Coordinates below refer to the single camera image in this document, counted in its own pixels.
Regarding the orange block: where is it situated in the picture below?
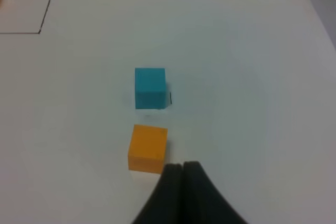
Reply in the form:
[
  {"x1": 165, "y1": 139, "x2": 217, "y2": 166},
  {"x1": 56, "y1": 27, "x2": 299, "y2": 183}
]
[{"x1": 128, "y1": 124, "x2": 167, "y2": 174}]

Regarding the blue block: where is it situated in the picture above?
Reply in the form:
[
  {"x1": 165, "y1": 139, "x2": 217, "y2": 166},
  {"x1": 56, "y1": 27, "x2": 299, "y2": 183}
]
[{"x1": 134, "y1": 68, "x2": 167, "y2": 110}]

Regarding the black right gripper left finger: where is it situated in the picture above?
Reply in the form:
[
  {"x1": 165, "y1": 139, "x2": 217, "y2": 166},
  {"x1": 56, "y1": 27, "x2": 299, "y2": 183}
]
[{"x1": 133, "y1": 164, "x2": 183, "y2": 223}]

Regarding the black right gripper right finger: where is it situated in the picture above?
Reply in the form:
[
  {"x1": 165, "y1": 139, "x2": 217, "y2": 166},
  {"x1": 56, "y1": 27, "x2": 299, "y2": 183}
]
[{"x1": 182, "y1": 161, "x2": 246, "y2": 223}]

